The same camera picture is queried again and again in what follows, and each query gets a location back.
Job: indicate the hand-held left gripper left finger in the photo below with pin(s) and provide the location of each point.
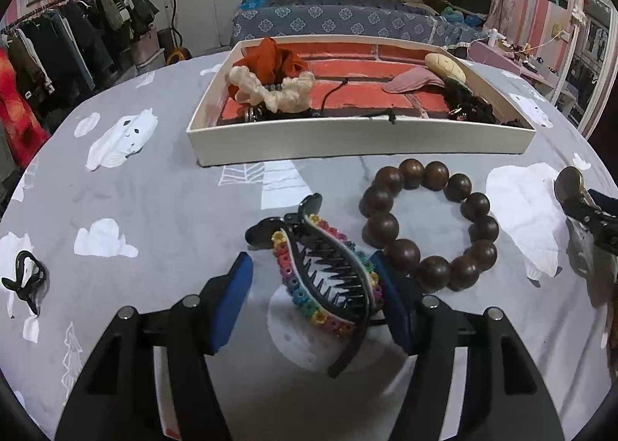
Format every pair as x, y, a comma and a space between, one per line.
231, 305

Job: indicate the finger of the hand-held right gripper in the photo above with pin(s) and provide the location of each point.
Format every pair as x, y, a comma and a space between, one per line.
606, 206
601, 231

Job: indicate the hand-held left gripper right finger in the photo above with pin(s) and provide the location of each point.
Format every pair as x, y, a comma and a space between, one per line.
393, 305

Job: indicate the colourful flower hair claw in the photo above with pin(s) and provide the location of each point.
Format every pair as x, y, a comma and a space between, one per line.
292, 276

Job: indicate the cream box tray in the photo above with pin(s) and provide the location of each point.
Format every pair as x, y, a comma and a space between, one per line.
362, 144

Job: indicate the dark green scrunchie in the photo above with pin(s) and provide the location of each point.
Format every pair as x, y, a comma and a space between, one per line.
470, 107

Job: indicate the cream shell hair clip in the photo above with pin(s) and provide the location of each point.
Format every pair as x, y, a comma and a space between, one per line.
444, 65

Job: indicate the cream fabric scrunchie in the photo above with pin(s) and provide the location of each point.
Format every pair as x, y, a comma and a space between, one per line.
294, 93

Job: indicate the pink hair clip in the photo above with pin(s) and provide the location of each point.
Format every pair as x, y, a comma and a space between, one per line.
415, 80

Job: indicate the orange fabric scrunchie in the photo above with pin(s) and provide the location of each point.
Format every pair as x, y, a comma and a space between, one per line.
275, 59

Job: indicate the grey polar bear bedsheet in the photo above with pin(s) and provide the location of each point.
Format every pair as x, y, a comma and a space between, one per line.
169, 209

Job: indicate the white framed standing mirror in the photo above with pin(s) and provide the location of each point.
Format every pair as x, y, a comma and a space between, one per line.
596, 59

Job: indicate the pink desk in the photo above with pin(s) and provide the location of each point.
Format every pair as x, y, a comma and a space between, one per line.
497, 59

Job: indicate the small black hair claw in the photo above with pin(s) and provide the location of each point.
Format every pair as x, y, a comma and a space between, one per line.
34, 296

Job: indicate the white storage box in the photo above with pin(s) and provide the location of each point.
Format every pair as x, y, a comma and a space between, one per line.
147, 49

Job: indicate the sofa with blue patterned cover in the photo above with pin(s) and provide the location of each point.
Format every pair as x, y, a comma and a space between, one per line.
338, 23

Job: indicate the black garment steamer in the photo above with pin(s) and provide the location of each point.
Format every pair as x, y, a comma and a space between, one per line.
170, 11

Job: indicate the row of hanging clothes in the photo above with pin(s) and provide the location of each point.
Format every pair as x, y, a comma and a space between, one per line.
72, 49

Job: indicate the blue plastic bag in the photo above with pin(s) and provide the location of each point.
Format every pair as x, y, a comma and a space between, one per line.
254, 2

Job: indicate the metal clothes rack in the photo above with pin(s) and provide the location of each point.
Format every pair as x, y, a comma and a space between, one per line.
58, 0

